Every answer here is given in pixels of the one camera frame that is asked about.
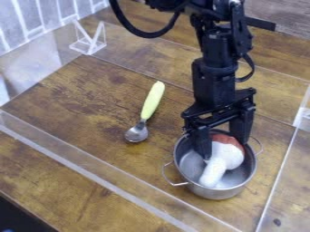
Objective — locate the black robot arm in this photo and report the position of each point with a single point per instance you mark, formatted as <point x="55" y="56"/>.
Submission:
<point x="226" y="41"/>

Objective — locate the silver metal pot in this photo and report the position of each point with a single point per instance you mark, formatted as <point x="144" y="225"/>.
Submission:
<point x="190" y="165"/>

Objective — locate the red and white plush mushroom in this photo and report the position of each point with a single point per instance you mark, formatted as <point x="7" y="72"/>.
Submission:
<point x="228" y="157"/>

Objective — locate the clear acrylic enclosure wall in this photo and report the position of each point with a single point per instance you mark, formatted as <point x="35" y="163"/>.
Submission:
<point x="71" y="169"/>

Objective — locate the black bar on table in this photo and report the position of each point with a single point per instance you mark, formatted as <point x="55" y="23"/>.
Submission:
<point x="261" y="24"/>

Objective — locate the yellow handled metal spoon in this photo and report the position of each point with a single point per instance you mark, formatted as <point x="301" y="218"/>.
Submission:
<point x="138" y="133"/>

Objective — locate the clear acrylic triangular stand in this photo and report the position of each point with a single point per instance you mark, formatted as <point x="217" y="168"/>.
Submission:
<point x="89" y="44"/>

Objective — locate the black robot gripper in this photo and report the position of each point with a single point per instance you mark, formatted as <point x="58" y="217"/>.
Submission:
<point x="220" y="103"/>

